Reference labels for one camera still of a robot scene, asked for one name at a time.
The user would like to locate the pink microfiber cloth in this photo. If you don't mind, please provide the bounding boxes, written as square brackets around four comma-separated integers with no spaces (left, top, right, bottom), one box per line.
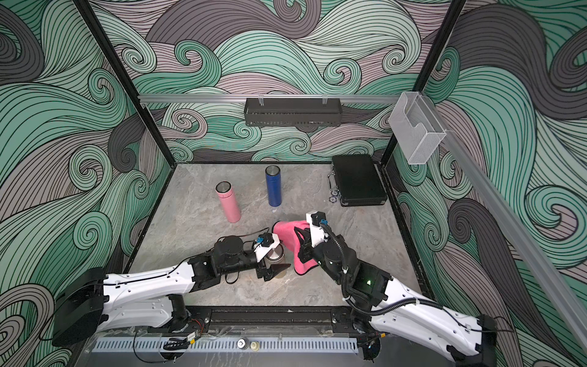
[272,221,318,275]

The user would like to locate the blue thermos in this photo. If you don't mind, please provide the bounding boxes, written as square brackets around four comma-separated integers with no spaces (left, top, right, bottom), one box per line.
[265,165,282,207]

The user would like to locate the gold thermos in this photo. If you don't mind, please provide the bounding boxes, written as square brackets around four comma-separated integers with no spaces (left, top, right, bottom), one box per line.
[265,245,286,278]

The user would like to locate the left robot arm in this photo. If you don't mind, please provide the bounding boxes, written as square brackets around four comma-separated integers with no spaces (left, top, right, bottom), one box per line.
[50,232,288,347]

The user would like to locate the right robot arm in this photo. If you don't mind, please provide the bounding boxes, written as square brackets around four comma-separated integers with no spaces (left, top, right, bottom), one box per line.
[293,226,497,366]

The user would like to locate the pink thermos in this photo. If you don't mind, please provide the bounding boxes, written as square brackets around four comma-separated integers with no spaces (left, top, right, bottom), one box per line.
[215,181,241,223]

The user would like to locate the metal rings on case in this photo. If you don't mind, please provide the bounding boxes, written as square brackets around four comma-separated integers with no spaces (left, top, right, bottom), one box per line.
[327,170,341,203]

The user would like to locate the black case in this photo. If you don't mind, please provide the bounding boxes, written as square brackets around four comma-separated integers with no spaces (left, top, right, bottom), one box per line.
[332,154,388,207]

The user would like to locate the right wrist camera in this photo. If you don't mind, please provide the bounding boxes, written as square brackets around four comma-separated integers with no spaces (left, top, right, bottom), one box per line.
[306,211,329,248]

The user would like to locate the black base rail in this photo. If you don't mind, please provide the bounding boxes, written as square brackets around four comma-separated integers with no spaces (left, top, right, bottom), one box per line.
[86,305,455,334]

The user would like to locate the white slotted cable duct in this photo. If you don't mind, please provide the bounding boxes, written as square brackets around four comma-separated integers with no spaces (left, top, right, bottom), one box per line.
[92,336,359,354]

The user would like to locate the black wall shelf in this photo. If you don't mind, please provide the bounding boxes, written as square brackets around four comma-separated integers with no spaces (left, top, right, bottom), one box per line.
[244,97,342,128]

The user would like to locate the clear plastic wall holder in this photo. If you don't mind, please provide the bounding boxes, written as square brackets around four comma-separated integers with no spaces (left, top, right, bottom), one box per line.
[388,92,446,165]

